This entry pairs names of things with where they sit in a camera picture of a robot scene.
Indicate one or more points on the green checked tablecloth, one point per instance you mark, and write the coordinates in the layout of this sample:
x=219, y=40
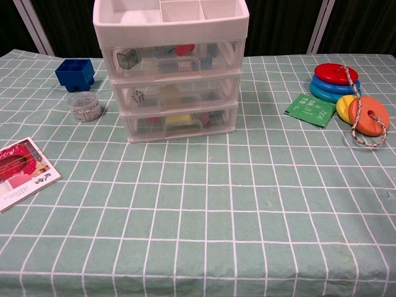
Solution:
x=198, y=216

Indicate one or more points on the pale yellow toy piece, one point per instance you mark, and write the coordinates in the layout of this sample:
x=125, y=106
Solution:
x=171, y=94

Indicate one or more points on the clear cube with dark core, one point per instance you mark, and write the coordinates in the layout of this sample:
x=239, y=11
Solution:
x=127, y=58

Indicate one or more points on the red round toy piece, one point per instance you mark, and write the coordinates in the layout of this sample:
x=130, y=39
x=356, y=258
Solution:
x=185, y=49

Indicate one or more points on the transparent drawer with white die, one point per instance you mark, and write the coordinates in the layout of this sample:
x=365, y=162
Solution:
x=198, y=92

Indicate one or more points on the small red toy piece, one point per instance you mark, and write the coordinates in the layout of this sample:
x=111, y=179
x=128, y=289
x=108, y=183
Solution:
x=153, y=118

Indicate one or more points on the transparent drawer with yellow block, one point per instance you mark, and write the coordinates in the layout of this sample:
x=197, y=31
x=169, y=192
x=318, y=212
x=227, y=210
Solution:
x=182, y=131

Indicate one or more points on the binder clips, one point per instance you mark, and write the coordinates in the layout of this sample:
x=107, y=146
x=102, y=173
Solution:
x=208, y=119

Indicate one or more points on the black pleated curtain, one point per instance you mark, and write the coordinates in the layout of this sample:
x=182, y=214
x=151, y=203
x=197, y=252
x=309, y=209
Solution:
x=71, y=28
x=362, y=24
x=278, y=24
x=9, y=24

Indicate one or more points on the blue compartment box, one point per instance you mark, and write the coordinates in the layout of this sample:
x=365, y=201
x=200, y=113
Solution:
x=74, y=77

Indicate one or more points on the white plastic drawer organizer frame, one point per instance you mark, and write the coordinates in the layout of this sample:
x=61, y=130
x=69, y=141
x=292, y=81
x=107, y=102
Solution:
x=173, y=29

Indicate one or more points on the red cover booklet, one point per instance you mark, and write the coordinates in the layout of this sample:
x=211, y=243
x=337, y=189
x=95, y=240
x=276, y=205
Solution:
x=21, y=173

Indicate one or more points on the clear round pin jar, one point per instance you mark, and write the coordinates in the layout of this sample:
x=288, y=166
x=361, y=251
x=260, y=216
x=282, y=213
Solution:
x=84, y=106

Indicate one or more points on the white frame pole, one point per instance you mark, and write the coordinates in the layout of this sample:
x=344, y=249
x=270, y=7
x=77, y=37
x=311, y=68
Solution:
x=320, y=28
x=32, y=24

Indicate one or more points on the white die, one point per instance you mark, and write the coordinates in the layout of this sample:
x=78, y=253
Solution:
x=138, y=96

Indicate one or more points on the green tea packet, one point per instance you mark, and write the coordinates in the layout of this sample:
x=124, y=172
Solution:
x=309, y=109

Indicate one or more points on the yellow block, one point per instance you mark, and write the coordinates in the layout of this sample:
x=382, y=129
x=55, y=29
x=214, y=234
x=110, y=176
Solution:
x=179, y=119

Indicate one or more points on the transparent drawer with clear cube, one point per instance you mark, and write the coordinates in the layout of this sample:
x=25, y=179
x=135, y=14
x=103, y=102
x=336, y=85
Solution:
x=145, y=70

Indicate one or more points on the blue toy block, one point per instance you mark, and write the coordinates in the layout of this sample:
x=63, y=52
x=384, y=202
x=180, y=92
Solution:
x=205, y=62

